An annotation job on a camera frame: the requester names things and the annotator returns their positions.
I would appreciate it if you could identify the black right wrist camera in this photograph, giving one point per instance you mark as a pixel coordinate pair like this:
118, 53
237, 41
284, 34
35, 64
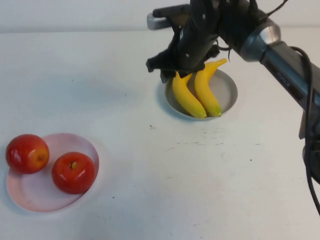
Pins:
160, 21

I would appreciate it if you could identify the pink round plate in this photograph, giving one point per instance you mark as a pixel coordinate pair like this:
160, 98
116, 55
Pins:
37, 195

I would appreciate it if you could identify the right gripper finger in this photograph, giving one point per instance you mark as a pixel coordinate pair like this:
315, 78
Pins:
162, 65
197, 71

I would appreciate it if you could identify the red apple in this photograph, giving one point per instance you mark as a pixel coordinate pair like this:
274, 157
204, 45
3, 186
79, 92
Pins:
75, 177
25, 152

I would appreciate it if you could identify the yellow banana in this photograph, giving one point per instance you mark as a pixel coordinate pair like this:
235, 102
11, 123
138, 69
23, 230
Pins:
187, 97
207, 92

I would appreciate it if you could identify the grey round plate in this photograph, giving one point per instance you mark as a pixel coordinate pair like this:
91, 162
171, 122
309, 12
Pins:
225, 92

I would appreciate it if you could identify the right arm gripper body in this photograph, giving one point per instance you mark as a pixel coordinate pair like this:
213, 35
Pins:
197, 37

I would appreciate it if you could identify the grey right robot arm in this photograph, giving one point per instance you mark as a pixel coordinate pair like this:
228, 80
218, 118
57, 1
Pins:
280, 65

